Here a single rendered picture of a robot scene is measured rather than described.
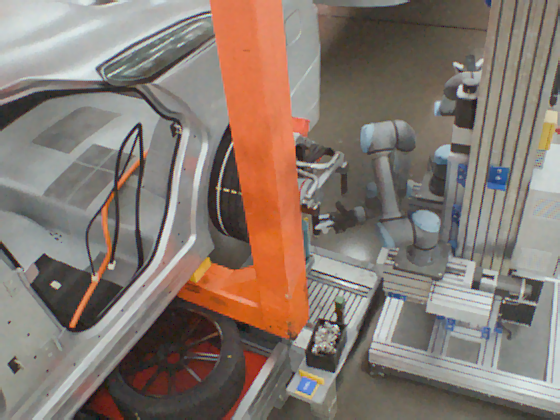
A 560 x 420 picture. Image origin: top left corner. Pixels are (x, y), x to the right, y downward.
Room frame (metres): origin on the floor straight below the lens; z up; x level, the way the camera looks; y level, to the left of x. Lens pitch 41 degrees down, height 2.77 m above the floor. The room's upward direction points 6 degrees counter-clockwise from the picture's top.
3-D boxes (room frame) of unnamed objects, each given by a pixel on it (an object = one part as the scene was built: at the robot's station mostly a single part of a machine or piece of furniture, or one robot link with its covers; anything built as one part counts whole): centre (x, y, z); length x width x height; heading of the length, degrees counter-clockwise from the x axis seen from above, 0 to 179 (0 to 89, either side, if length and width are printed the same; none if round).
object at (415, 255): (1.82, -0.59, 0.87); 0.15 x 0.15 x 0.10
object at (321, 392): (1.58, -0.10, 0.44); 0.43 x 0.17 x 0.03; 148
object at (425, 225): (1.82, -0.58, 0.98); 0.13 x 0.12 x 0.14; 95
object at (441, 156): (2.26, -0.82, 0.98); 0.13 x 0.12 x 0.14; 78
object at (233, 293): (1.93, 0.34, 0.69); 0.52 x 0.17 x 0.35; 58
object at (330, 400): (1.55, -0.08, 0.21); 0.10 x 0.10 x 0.42; 58
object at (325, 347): (1.61, -0.12, 0.51); 0.20 x 0.14 x 0.13; 155
